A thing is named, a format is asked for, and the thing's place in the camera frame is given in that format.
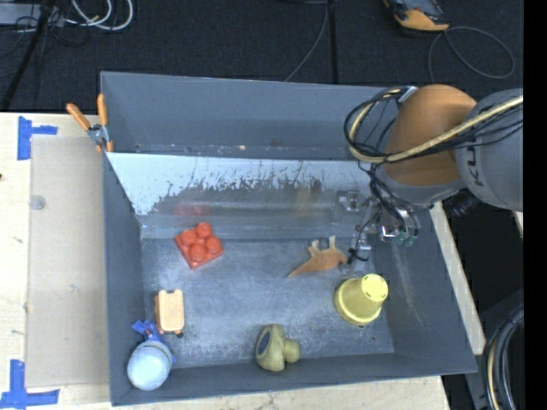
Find grey metal bin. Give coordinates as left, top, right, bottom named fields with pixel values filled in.
left=98, top=70, right=479, bottom=407

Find yellow-green toy with blue patch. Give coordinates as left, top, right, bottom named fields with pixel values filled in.
left=255, top=323, right=302, bottom=373

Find orange toy cart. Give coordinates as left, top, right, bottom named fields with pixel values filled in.
left=154, top=288, right=186, bottom=337

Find orange toy dinosaur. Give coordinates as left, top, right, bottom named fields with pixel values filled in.
left=287, top=235, right=350, bottom=278

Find black cylinder on white bracket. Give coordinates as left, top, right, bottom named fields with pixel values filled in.
left=442, top=188, right=482, bottom=219

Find yellow plastic cup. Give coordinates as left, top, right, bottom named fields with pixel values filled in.
left=333, top=272, right=390, bottom=328

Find white and blue spray bottle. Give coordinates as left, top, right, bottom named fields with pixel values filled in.
left=126, top=319, right=177, bottom=392

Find pale wood flat board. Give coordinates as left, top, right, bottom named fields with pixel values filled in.
left=24, top=133, right=113, bottom=389

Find orange-red toy building brick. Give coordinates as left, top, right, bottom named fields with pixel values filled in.
left=174, top=221, right=225, bottom=271

